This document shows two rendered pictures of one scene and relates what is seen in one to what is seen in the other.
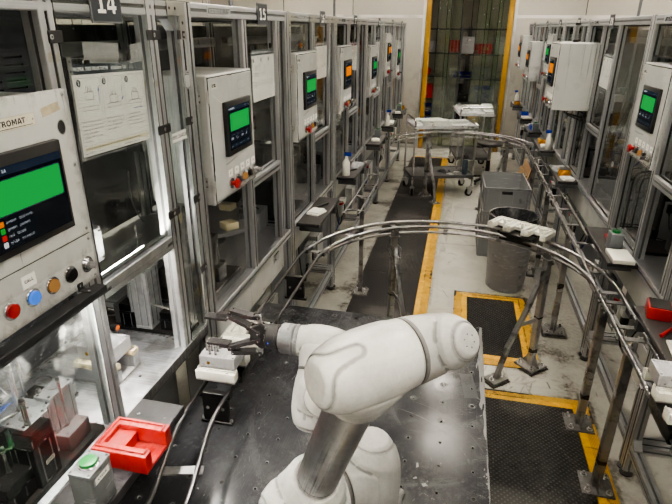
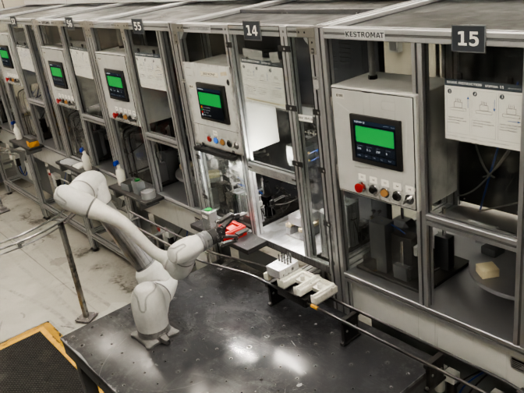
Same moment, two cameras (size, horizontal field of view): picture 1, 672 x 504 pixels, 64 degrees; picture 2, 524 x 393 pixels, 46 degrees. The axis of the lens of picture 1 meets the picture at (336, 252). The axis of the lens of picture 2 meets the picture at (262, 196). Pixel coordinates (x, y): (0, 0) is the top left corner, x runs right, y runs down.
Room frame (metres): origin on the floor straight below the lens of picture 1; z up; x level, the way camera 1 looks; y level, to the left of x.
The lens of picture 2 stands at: (3.24, -1.65, 2.39)
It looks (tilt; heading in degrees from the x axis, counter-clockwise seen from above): 23 degrees down; 131
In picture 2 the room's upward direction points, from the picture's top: 8 degrees counter-clockwise
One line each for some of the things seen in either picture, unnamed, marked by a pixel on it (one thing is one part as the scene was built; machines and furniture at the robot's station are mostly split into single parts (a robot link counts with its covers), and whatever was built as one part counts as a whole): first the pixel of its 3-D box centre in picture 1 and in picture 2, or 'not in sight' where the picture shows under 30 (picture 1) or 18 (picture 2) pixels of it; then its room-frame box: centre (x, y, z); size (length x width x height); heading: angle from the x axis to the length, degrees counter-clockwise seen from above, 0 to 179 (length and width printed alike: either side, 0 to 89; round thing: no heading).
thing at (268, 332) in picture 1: (265, 335); (216, 235); (1.35, 0.20, 1.12); 0.09 x 0.07 x 0.08; 77
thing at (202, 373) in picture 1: (236, 353); (299, 286); (1.68, 0.37, 0.84); 0.36 x 0.14 x 0.10; 167
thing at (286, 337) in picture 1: (289, 338); (203, 241); (1.33, 0.13, 1.12); 0.09 x 0.06 x 0.09; 167
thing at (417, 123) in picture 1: (440, 154); not in sight; (6.76, -1.32, 0.48); 0.88 x 0.56 x 0.96; 95
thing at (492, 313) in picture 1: (491, 325); not in sight; (3.32, -1.12, 0.01); 1.00 x 0.55 x 0.01; 167
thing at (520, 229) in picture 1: (520, 232); not in sight; (2.99, -1.10, 0.84); 0.37 x 0.14 x 0.10; 45
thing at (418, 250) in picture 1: (414, 211); not in sight; (5.89, -0.91, 0.01); 5.85 x 0.59 x 0.01; 167
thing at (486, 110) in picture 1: (472, 137); not in sight; (7.92, -1.99, 0.48); 0.84 x 0.58 x 0.97; 175
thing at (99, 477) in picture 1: (89, 480); (210, 218); (0.95, 0.57, 0.97); 0.08 x 0.08 x 0.12; 77
